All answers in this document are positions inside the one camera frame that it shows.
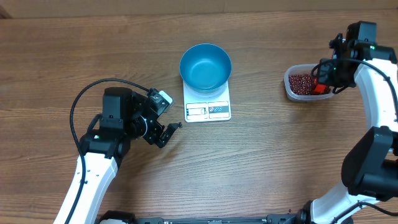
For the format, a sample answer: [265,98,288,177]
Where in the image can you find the orange measuring scoop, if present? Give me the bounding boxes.
[312,78,330,95]

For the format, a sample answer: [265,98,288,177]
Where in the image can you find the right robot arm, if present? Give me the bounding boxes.
[295,21,397,223]

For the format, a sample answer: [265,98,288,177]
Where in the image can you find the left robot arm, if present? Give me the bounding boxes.
[55,87,181,223]

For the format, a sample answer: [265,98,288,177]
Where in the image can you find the white kitchen scale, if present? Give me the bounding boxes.
[183,82,232,123]

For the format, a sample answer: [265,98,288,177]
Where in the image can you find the blue bowl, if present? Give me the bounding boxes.
[179,43,233,93]

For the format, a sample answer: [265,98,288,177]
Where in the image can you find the red beans in container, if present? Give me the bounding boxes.
[288,73,316,95]

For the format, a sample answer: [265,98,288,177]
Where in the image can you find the clear plastic container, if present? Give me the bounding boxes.
[284,64,334,102]

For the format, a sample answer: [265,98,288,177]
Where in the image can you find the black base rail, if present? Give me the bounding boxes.
[94,210,313,224]

